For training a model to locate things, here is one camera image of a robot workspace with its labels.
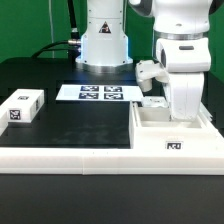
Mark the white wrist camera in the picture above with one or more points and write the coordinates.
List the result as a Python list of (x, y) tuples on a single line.
[(145, 71)]

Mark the white marker sheet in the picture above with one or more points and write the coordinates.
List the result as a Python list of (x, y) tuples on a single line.
[(115, 93)]

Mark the white cabinet door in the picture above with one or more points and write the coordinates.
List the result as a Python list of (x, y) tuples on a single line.
[(154, 102), (206, 113)]

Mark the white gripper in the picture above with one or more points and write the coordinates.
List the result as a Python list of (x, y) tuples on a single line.
[(183, 93)]

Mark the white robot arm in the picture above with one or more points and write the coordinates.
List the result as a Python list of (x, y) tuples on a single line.
[(169, 38)]

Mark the white L-shaped fence frame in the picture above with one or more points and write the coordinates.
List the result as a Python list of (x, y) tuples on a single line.
[(29, 160)]

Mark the white cabinet body box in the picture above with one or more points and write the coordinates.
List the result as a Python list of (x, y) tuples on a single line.
[(151, 129)]

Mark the white cabinet top block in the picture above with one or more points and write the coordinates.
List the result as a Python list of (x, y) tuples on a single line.
[(23, 105)]

